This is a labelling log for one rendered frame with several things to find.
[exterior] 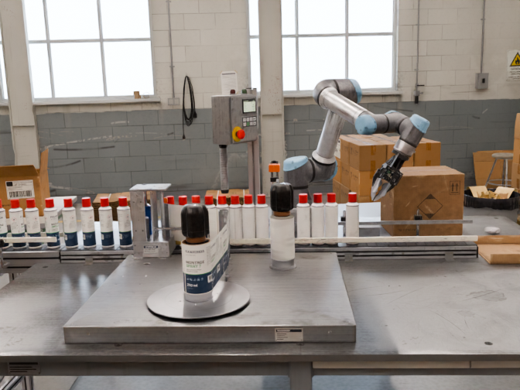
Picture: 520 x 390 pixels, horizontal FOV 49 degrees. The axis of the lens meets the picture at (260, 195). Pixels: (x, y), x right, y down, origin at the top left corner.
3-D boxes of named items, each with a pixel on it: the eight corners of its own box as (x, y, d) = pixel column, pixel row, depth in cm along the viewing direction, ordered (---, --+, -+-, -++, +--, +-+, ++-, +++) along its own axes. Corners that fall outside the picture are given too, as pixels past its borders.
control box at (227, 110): (212, 144, 229) (210, 95, 226) (240, 139, 242) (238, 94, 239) (232, 145, 223) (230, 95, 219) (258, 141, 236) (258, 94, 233)
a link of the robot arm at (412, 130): (420, 118, 224) (436, 124, 217) (405, 142, 226) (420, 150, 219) (408, 110, 219) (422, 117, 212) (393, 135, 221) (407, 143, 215)
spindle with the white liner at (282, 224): (270, 270, 200) (268, 186, 194) (271, 262, 209) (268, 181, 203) (295, 270, 199) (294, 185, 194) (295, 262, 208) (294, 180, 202)
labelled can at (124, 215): (118, 248, 232) (114, 198, 228) (121, 244, 237) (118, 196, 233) (131, 248, 232) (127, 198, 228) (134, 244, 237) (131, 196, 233)
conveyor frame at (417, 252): (59, 263, 232) (58, 251, 231) (70, 254, 242) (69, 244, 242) (477, 258, 223) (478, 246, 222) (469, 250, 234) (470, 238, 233)
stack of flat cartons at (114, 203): (93, 232, 612) (90, 203, 606) (98, 220, 664) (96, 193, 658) (155, 228, 622) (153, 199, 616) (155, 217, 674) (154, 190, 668)
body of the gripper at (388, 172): (378, 178, 218) (395, 150, 216) (375, 174, 226) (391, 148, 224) (396, 187, 218) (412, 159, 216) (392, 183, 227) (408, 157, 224)
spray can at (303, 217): (297, 246, 228) (296, 195, 224) (297, 242, 233) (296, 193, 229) (310, 246, 228) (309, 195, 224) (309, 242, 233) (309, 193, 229)
